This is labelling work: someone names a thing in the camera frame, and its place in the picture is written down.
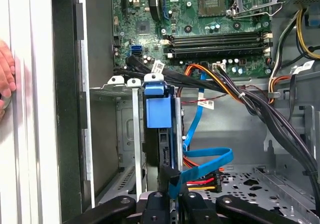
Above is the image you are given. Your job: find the CPU socket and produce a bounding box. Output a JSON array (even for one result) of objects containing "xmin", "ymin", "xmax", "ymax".
[{"xmin": 198, "ymin": 0, "xmax": 227, "ymax": 18}]

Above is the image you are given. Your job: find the hard disk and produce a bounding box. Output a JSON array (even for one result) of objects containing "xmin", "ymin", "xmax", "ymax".
[{"xmin": 142, "ymin": 80, "xmax": 185, "ymax": 193}]

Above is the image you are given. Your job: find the blue SATA port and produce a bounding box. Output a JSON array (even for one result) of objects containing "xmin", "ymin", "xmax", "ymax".
[{"xmin": 129, "ymin": 45, "xmax": 144, "ymax": 58}]

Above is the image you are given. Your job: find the blue disk wire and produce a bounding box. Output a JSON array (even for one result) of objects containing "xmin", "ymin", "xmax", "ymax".
[{"xmin": 158, "ymin": 70, "xmax": 235, "ymax": 200}]

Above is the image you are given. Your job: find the black flat cable white label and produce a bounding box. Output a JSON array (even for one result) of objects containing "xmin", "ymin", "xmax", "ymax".
[{"xmin": 287, "ymin": 60, "xmax": 316, "ymax": 121}]

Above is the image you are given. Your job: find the metal disk bay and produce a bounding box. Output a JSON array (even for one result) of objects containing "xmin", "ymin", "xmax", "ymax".
[{"xmin": 88, "ymin": 73, "xmax": 186, "ymax": 199}]

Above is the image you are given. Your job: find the black orange wire bundle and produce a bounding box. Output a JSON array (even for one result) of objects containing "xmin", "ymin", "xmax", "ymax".
[{"xmin": 126, "ymin": 55, "xmax": 320, "ymax": 210}]

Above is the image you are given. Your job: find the red yellow black disk wire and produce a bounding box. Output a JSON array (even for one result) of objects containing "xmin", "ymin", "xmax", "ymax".
[{"xmin": 183, "ymin": 156, "xmax": 224, "ymax": 194}]

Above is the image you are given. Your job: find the black expansion slot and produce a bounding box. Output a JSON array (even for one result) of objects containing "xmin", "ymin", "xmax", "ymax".
[{"xmin": 121, "ymin": 0, "xmax": 129, "ymax": 19}]

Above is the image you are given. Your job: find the green motherboard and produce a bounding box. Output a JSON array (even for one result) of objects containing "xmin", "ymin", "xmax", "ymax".
[{"xmin": 111, "ymin": 0, "xmax": 275, "ymax": 79}]

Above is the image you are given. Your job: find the blue expansion slot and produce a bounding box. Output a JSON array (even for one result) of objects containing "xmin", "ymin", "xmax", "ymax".
[{"xmin": 161, "ymin": 0, "xmax": 169, "ymax": 20}]

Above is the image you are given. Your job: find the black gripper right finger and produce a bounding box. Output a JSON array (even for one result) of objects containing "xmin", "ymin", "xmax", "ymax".
[{"xmin": 181, "ymin": 191, "xmax": 301, "ymax": 224}]

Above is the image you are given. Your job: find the locking lever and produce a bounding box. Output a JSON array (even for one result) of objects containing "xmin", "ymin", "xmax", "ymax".
[{"xmin": 232, "ymin": 0, "xmax": 286, "ymax": 19}]

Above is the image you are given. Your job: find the yellow black power wire bundle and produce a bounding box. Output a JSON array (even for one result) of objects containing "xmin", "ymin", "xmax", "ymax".
[{"xmin": 268, "ymin": 7, "xmax": 320, "ymax": 105}]

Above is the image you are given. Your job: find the grey open PC case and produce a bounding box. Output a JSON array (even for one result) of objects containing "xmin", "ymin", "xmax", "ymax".
[{"xmin": 51, "ymin": 0, "xmax": 320, "ymax": 224}]

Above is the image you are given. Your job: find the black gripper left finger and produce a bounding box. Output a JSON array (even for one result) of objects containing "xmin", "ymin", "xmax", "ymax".
[{"xmin": 62, "ymin": 191, "xmax": 174, "ymax": 224}]

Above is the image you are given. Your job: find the person's bare hand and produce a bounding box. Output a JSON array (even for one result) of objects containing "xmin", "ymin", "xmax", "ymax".
[{"xmin": 0, "ymin": 40, "xmax": 17, "ymax": 122}]

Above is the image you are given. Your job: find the black RAM slot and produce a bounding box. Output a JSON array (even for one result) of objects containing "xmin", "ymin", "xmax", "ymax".
[
  {"xmin": 172, "ymin": 38, "xmax": 263, "ymax": 46},
  {"xmin": 167, "ymin": 51, "xmax": 272, "ymax": 59},
  {"xmin": 166, "ymin": 46, "xmax": 272, "ymax": 53},
  {"xmin": 172, "ymin": 32, "xmax": 263, "ymax": 40}
]

